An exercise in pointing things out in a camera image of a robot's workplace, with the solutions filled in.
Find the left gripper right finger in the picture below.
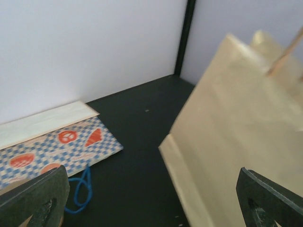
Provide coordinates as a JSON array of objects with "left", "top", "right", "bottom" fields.
[{"left": 236, "top": 167, "right": 303, "bottom": 227}]

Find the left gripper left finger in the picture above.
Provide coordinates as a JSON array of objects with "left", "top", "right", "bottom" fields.
[{"left": 0, "top": 165, "right": 70, "bottom": 227}]

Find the cream paper bag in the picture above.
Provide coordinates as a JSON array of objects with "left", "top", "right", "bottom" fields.
[{"left": 159, "top": 30, "right": 303, "bottom": 227}]

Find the blue checkered bakery bag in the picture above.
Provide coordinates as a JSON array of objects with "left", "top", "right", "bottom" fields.
[{"left": 0, "top": 101, "right": 124, "bottom": 215}]

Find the right black frame post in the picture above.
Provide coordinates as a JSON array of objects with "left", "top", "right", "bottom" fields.
[{"left": 174, "top": 0, "right": 196, "bottom": 77}]

